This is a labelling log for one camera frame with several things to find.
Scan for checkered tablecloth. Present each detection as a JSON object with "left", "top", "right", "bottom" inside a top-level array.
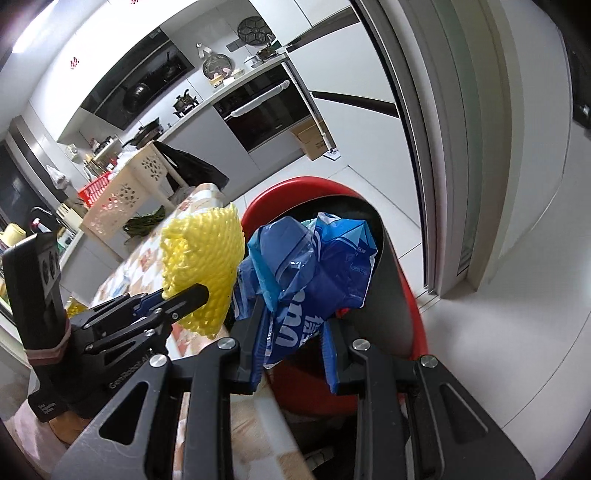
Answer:
[{"left": 9, "top": 182, "right": 315, "bottom": 480}]

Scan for round sectioned pan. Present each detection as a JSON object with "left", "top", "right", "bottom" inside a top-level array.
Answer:
[{"left": 237, "top": 15, "right": 269, "bottom": 44}]

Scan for white mop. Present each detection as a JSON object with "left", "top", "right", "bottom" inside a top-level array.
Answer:
[{"left": 316, "top": 121, "right": 342, "bottom": 161}]

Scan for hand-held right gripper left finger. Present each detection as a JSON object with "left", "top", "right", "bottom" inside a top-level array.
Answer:
[{"left": 53, "top": 300, "right": 278, "bottom": 480}]

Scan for yellow cup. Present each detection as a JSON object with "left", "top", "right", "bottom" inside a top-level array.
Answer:
[{"left": 0, "top": 224, "right": 26, "bottom": 252}]

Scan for cardboard box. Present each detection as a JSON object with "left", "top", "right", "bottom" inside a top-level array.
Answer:
[{"left": 291, "top": 117, "right": 329, "bottom": 161}]

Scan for black bag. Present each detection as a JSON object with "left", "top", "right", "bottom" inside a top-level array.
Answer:
[{"left": 152, "top": 140, "right": 229, "bottom": 190}]

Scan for red plastic basket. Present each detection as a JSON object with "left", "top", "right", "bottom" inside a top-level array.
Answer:
[{"left": 78, "top": 173, "right": 115, "bottom": 204}]

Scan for green vegetables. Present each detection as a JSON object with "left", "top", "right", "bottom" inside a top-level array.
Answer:
[{"left": 124, "top": 206, "right": 167, "bottom": 238}]

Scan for black range hood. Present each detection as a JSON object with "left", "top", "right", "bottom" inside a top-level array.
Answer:
[{"left": 79, "top": 28, "right": 195, "bottom": 132}]

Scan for white kitchen counter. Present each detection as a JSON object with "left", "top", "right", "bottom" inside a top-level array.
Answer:
[{"left": 58, "top": 55, "right": 296, "bottom": 296}]

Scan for black frying pan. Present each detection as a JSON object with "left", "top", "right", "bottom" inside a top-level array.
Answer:
[{"left": 122, "top": 119, "right": 162, "bottom": 147}]

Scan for black pot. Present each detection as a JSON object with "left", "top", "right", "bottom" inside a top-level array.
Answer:
[{"left": 173, "top": 90, "right": 200, "bottom": 116}]

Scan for white refrigerator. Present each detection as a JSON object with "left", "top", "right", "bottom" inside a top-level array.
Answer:
[{"left": 284, "top": 0, "right": 404, "bottom": 181}]

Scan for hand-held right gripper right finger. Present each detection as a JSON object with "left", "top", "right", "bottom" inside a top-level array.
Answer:
[{"left": 322, "top": 318, "right": 539, "bottom": 480}]

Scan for beige plastic chair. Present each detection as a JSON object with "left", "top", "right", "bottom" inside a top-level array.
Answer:
[{"left": 81, "top": 141, "right": 185, "bottom": 241}]

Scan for red trash bin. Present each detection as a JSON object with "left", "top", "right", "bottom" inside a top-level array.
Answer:
[{"left": 241, "top": 176, "right": 428, "bottom": 421}]

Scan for round grey pan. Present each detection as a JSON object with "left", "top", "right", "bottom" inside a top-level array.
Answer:
[{"left": 202, "top": 53, "right": 232, "bottom": 78}]

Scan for yellow foam fruit net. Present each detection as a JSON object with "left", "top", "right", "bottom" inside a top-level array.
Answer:
[{"left": 161, "top": 203, "right": 245, "bottom": 340}]

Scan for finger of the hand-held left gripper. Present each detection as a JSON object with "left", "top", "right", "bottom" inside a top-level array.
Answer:
[
  {"left": 73, "top": 291, "right": 163, "bottom": 327},
  {"left": 87, "top": 282, "right": 211, "bottom": 356}
]

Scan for sliding door frame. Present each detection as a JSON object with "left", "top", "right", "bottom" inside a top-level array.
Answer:
[{"left": 351, "top": 0, "right": 573, "bottom": 296}]

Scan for blue plastic bag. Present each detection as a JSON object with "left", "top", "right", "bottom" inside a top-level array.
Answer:
[{"left": 233, "top": 211, "right": 380, "bottom": 370}]

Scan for built-in oven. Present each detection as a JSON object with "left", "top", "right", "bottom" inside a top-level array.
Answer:
[{"left": 213, "top": 62, "right": 308, "bottom": 153}]

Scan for black bin liner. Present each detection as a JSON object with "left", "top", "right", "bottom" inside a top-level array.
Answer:
[{"left": 318, "top": 196, "right": 415, "bottom": 361}]

